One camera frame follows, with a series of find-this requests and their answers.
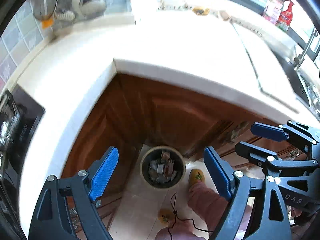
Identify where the orange snack wrapper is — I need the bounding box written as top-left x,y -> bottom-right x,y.
220,10 -> 230,21

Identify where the red spray bottle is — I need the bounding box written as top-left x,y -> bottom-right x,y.
276,0 -> 294,33

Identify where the pink trouser leg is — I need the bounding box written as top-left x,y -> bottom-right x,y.
188,181 -> 228,231

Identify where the yellow crumpled wrapper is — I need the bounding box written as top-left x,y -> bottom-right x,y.
193,7 -> 210,16

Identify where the stainless steel sink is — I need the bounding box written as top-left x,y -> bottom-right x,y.
271,50 -> 319,121

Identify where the pink detergent bottle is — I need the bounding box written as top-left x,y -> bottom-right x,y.
263,0 -> 284,24

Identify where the brown cardboard sheet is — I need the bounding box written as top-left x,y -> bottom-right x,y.
229,17 -> 299,113

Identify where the black cable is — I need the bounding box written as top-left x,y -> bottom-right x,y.
166,192 -> 213,240

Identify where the black stove top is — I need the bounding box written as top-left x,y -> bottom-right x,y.
0,83 -> 46,205

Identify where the round trash bin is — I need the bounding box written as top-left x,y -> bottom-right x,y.
139,146 -> 185,190

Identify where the chrome faucet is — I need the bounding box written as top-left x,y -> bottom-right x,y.
293,27 -> 318,71

